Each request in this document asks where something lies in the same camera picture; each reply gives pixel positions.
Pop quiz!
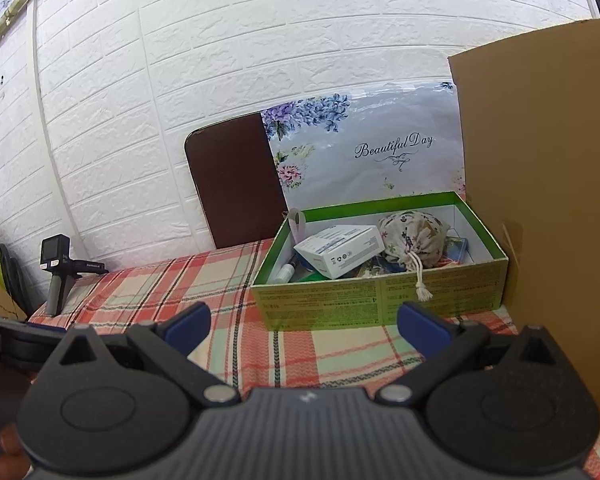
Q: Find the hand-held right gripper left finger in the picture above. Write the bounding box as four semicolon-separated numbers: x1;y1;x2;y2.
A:
42;301;242;408

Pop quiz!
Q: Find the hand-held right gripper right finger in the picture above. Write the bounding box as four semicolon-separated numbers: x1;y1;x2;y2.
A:
377;301;576;406

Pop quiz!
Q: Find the blue card pack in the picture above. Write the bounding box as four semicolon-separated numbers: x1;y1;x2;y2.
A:
442;235;469;265

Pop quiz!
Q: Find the floral drawstring pouch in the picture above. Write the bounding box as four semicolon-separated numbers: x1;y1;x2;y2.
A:
378;210;451;303

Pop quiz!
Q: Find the green cardboard box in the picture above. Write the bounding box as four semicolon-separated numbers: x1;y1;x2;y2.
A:
250;191;510;332

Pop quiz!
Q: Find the white box with blue print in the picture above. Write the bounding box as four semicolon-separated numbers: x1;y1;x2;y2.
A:
294;225;386;280

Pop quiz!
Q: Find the person's left hand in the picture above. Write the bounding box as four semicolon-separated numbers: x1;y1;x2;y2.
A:
0;427;31;480

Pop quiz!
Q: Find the red plaid tablecloth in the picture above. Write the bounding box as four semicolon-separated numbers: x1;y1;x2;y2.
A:
27;237;600;480

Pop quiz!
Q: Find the grey ribbon loop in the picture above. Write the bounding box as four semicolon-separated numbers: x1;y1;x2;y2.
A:
286;207;308;248

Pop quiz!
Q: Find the brown folded table board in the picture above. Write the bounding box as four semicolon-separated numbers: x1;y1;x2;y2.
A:
184;112;290;251

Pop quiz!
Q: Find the floral plastic sheet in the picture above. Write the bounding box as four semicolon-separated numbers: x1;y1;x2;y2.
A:
260;80;468;211

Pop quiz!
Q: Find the large brown cardboard sheet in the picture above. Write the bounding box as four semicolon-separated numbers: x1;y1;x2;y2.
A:
447;17;600;423

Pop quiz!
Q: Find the black camera on grey handle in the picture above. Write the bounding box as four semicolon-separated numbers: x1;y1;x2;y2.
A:
40;235;110;318

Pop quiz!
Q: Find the white wall pipe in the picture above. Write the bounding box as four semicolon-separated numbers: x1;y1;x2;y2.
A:
30;0;101;266

